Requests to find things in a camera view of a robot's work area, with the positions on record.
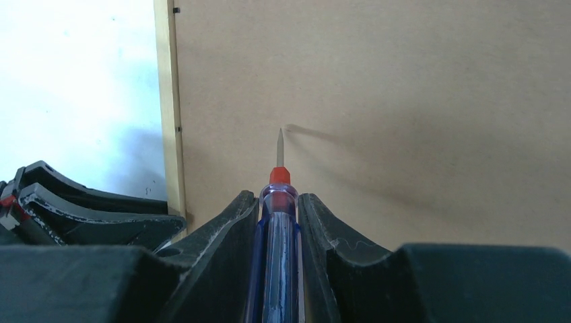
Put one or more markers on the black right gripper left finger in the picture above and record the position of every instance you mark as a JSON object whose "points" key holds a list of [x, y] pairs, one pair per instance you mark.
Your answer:
{"points": [[202, 278]]}

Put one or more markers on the wooden picture frame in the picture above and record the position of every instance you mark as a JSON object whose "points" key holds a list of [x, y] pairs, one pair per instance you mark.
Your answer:
{"points": [[413, 121]]}

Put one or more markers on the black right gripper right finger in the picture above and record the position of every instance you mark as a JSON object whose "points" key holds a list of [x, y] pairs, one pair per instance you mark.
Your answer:
{"points": [[349, 278]]}

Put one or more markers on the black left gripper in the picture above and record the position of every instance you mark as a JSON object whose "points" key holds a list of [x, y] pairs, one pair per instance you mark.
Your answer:
{"points": [[43, 207]]}

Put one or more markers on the blue red screwdriver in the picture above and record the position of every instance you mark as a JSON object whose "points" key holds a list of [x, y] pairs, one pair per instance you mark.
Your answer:
{"points": [[276, 287]]}

